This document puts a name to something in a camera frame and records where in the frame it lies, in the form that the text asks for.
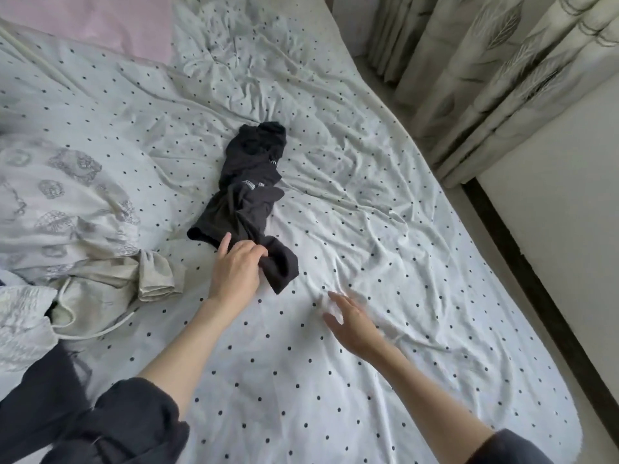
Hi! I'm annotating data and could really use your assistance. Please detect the cream patterned pyjama top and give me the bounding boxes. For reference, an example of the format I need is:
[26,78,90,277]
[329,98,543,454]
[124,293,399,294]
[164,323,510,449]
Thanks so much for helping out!
[0,133,148,288]

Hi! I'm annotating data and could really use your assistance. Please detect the person's right hand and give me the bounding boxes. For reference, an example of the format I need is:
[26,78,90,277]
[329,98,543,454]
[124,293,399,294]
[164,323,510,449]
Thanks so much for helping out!
[321,289,396,365]

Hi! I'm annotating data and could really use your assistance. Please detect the person's black right sleeve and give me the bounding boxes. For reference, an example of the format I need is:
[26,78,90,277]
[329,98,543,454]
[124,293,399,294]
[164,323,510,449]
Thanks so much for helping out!
[466,427,556,464]

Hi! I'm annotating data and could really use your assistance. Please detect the charcoal black clothes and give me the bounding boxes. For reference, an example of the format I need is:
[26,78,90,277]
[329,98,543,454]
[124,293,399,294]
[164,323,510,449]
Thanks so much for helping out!
[186,119,302,295]

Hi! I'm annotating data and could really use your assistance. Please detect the striped beige curtain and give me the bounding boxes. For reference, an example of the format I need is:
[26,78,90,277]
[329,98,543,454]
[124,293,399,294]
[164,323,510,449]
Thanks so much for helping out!
[364,0,619,190]

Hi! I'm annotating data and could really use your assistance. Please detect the person's black sleeve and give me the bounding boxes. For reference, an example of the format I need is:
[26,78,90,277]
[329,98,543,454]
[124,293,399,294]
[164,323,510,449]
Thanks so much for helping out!
[466,427,556,464]
[41,376,193,464]

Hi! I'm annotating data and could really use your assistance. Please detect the white dotted bed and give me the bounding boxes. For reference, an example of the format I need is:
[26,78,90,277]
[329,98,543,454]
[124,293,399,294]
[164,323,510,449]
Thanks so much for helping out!
[0,0,585,464]

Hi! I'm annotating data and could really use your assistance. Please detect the person's right forearm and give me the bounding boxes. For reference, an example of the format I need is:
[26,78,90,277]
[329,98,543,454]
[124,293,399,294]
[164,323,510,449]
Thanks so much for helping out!
[372,343,496,464]

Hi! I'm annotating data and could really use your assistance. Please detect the black garment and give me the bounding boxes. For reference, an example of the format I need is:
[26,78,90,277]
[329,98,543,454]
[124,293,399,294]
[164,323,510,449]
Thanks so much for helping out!
[0,340,95,464]

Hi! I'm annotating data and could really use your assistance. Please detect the person's left hand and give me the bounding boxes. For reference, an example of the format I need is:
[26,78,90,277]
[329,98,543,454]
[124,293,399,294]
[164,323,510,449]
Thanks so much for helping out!
[207,231,271,322]

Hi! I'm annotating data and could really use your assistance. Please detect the person's black left sleeve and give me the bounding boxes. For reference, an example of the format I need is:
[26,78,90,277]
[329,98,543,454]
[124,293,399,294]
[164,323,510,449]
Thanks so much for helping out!
[41,376,193,464]

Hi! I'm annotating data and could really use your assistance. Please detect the person's left forearm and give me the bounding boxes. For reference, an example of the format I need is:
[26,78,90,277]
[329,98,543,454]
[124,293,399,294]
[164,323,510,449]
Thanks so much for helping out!
[138,302,243,421]

